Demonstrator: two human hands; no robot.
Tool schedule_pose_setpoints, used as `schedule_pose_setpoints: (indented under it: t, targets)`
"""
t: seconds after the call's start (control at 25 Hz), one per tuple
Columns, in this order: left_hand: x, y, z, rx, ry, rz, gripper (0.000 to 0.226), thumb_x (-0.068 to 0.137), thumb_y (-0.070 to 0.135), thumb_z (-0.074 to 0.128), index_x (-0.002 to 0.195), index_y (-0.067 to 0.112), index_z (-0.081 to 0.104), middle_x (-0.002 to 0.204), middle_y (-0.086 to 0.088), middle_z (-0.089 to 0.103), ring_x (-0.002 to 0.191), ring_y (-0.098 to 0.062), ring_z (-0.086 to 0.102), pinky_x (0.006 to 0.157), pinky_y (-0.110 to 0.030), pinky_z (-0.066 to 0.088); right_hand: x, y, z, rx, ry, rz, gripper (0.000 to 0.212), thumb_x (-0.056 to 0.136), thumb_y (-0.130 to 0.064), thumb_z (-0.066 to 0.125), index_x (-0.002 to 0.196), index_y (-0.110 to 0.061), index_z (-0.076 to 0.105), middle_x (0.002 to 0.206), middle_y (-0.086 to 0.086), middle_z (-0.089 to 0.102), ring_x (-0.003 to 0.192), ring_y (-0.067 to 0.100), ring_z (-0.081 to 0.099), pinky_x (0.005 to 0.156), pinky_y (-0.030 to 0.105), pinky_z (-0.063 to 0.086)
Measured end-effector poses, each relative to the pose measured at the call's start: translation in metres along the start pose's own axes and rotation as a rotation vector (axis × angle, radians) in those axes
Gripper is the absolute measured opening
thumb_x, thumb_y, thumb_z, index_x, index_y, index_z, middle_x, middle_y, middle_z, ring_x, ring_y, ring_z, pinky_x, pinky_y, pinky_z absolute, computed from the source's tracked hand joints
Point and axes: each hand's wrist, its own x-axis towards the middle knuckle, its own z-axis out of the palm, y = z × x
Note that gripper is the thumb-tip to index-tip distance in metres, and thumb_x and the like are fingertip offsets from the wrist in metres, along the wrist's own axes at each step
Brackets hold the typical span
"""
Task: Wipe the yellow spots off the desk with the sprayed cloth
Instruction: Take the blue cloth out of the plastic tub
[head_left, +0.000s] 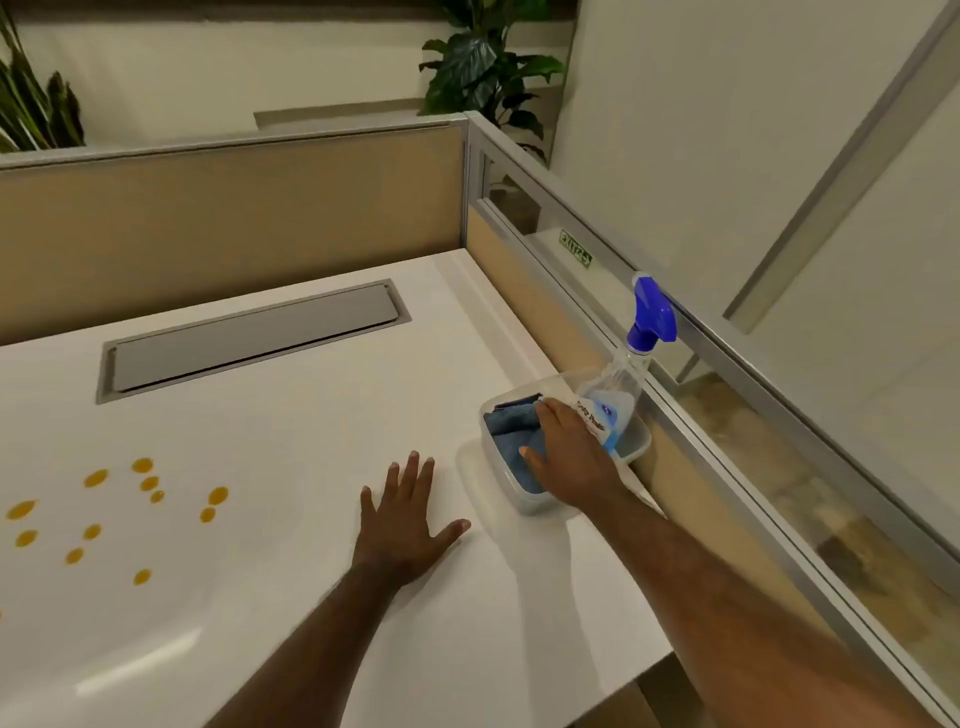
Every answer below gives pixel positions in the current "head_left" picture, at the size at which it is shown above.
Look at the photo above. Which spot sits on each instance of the person's right hand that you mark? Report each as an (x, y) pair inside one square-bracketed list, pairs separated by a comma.
[(574, 465)]

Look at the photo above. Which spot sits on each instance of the person's left hand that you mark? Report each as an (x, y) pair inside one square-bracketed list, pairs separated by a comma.
[(397, 532)]

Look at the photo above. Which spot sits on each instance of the glass and beige side partition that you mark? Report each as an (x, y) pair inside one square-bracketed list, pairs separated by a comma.
[(525, 285)]

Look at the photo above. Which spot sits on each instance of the group of yellow liquid drops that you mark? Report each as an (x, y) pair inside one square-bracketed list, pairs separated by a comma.
[(96, 478)]

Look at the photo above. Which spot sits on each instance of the spray bottle with blue trigger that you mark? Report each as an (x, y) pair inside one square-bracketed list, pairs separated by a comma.
[(652, 315)]

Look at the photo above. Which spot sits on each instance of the broad-leaf green plant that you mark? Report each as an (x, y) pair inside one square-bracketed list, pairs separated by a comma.
[(469, 60)]

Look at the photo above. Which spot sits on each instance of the beige partition panel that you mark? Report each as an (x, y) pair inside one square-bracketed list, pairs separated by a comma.
[(225, 225)]

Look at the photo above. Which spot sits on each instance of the blue microfiber cloth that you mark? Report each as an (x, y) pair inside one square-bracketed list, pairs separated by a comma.
[(510, 439)]

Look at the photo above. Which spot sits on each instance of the person's right forearm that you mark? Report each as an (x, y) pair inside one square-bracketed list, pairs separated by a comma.
[(712, 622)]

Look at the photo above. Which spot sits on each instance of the white table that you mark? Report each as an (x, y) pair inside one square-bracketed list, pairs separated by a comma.
[(300, 465)]

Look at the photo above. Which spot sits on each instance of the small glass panel sticker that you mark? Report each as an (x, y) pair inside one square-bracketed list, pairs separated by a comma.
[(576, 249)]

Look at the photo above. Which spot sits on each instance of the person's left forearm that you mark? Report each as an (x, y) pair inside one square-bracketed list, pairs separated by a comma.
[(315, 652)]

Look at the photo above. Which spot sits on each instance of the snake plant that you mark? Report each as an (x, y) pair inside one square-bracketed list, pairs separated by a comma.
[(30, 112)]

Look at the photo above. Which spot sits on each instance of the clear plastic container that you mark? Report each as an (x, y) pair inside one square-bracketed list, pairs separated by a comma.
[(559, 382)]

